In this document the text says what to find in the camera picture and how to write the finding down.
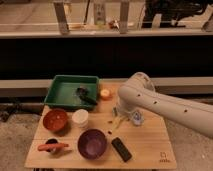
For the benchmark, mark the yellow banana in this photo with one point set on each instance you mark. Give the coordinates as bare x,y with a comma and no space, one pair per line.
118,119

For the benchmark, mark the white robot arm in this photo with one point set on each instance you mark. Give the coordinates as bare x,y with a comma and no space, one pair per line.
139,91

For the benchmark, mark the green plastic tray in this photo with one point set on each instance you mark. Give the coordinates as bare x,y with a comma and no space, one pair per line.
63,92

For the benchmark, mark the orange round fruit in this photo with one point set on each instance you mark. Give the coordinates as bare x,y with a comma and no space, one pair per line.
105,94

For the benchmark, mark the black ladle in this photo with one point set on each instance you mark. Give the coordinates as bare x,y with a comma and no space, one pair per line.
82,94

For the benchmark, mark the white cup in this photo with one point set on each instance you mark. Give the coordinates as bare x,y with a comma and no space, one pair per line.
80,118

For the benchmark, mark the purple bowl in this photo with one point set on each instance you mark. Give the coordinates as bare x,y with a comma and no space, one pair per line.
92,144

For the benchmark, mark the red bowl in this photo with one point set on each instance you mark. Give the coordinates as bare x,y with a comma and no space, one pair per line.
55,120

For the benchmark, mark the black rectangular block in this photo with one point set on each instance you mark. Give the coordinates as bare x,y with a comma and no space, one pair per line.
121,149

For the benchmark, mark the small black cup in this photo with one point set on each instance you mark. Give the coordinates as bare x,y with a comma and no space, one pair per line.
51,141

